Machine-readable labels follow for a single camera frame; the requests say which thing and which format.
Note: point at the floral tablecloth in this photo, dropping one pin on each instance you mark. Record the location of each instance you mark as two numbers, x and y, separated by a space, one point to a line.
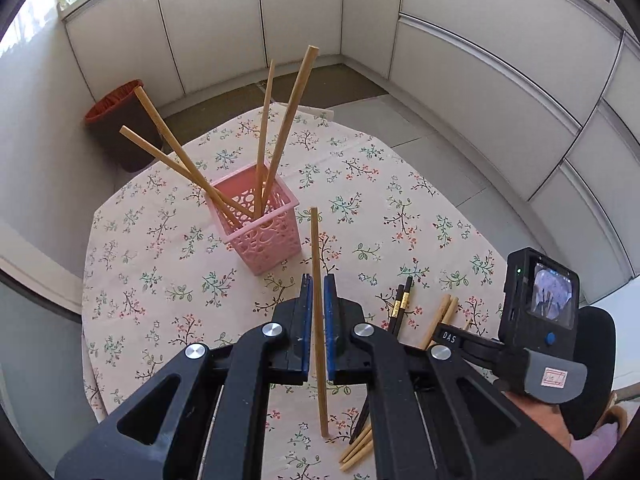
158 275

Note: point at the pink perforated utensil basket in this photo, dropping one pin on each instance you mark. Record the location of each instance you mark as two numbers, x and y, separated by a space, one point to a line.
267 241

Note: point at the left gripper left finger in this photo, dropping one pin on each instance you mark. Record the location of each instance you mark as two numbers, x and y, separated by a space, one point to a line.
203 414

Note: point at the white kitchen cabinets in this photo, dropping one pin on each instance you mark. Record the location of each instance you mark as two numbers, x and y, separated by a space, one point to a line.
542 96

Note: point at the black chopstick gold band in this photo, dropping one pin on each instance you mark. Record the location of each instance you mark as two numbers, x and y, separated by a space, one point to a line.
403 305
390 327

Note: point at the person's right hand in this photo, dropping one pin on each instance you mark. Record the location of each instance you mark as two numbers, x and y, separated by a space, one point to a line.
601 442

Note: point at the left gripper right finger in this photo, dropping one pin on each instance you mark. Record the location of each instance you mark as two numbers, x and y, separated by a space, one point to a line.
433 415

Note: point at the brown trash bin red liner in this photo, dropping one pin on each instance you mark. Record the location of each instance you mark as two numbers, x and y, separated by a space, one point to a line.
121 107

